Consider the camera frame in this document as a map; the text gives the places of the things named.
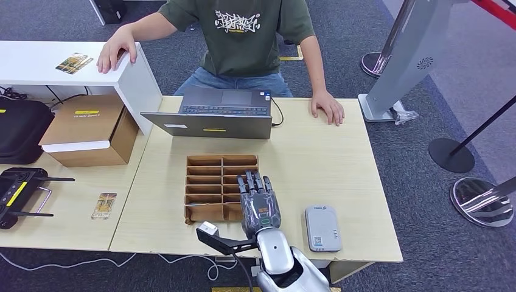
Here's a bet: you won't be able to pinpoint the person's right hand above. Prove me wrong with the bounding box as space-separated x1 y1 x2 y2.
96 26 138 75

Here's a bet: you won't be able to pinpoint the person's left hand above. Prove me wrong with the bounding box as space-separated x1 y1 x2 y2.
310 90 346 127

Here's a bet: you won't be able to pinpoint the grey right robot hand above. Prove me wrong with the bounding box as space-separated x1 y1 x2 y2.
235 170 282 239

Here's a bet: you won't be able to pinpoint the grey card reader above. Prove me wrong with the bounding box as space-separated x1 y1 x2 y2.
304 204 343 253

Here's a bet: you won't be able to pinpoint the wooden card rack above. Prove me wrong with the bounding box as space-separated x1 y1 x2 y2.
184 155 262 225

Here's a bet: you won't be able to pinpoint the person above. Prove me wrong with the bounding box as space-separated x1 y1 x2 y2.
96 0 346 127

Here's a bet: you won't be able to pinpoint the black computer tower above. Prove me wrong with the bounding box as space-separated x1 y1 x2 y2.
94 0 128 25

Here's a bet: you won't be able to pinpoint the clear plastic bag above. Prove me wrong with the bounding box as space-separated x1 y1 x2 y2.
390 100 420 127

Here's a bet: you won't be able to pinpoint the brown cardboard box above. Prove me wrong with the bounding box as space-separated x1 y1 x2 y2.
39 94 141 168

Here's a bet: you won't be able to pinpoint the white shelf unit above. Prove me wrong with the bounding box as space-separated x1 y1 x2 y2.
0 40 164 136

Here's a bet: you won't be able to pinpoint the white flat board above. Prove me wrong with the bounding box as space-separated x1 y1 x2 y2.
250 259 332 279

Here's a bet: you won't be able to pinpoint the silver kiosk stand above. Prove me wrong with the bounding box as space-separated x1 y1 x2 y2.
358 0 464 123

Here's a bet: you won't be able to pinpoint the grey laptop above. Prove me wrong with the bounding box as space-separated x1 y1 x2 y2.
141 86 273 141

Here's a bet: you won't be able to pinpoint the wooden desk leg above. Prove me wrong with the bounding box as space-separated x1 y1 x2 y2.
329 261 374 285

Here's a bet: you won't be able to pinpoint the black carrying case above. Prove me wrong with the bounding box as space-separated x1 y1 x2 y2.
0 97 55 165

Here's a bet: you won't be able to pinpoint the black controller with antennas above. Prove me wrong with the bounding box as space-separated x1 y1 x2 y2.
0 167 76 230

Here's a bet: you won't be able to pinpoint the red barrier belt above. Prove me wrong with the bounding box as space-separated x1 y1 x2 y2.
469 0 516 31

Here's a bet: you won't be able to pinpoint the black laptop cable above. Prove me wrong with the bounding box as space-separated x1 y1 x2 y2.
271 97 285 128

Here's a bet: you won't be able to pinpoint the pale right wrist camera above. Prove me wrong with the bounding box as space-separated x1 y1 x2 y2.
200 221 220 238

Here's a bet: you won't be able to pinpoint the thin black cable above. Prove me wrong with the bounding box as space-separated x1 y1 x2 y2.
46 85 90 110

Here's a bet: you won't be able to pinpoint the chrome stanchion post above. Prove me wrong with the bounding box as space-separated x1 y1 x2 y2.
360 0 416 79
450 177 516 229

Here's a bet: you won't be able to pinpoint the tangled black cables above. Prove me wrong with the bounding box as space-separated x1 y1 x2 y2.
0 85 29 102

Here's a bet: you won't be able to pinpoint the black stanchion post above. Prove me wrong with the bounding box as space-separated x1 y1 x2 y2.
428 96 516 175

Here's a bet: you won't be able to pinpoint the white floor cable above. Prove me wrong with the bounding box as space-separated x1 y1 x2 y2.
0 250 239 282

